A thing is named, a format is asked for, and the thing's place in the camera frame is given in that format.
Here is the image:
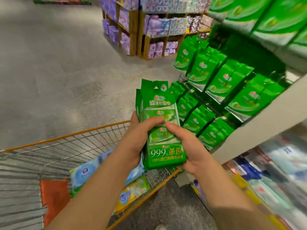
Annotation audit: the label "person's left hand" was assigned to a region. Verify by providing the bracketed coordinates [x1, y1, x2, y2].
[115, 111, 166, 170]

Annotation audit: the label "person's right hand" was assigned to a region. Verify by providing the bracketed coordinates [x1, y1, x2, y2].
[165, 121, 212, 177]

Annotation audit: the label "green wet wipes pack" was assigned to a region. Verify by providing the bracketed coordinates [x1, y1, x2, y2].
[135, 88, 144, 120]
[140, 79, 187, 171]

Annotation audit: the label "person's right forearm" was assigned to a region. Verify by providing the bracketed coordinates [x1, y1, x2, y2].
[192, 158, 280, 230]

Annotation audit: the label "person's left forearm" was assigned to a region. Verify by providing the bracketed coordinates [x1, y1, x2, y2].
[45, 151, 142, 230]

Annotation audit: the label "grey shelf label holder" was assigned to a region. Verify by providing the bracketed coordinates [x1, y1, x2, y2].
[175, 170, 195, 188]

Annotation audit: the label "rows of hanging green packets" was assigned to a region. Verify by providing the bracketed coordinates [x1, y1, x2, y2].
[170, 35, 286, 151]

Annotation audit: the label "yellow green wipes packet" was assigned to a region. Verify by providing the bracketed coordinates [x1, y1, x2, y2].
[114, 176, 151, 214]

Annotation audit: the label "blue wet wipes packet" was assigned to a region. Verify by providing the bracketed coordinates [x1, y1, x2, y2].
[69, 147, 145, 192]

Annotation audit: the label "piles of purple pad packets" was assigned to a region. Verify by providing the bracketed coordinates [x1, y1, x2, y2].
[99, 0, 214, 60]

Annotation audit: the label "white shelf board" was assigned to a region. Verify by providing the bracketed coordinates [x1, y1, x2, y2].
[211, 74, 307, 165]

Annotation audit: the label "wooden display rack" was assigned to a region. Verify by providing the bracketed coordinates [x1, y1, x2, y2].
[102, 2, 213, 61]

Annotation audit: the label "yellow shelf price strip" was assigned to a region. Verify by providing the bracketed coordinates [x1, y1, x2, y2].
[191, 165, 289, 230]

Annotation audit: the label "row of blue white packages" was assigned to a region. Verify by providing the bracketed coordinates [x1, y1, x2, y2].
[192, 124, 307, 230]

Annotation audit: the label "orange cart seat flap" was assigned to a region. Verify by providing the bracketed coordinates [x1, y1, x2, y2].
[40, 179, 71, 227]

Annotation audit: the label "stack of green tissue bundles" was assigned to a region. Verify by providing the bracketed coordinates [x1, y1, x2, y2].
[208, 0, 307, 73]

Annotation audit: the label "black wire hanging rack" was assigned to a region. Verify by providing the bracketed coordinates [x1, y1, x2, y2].
[178, 74, 217, 113]

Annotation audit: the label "wire shopping cart orange rim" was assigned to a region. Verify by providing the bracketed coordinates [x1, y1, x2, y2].
[0, 120, 183, 230]

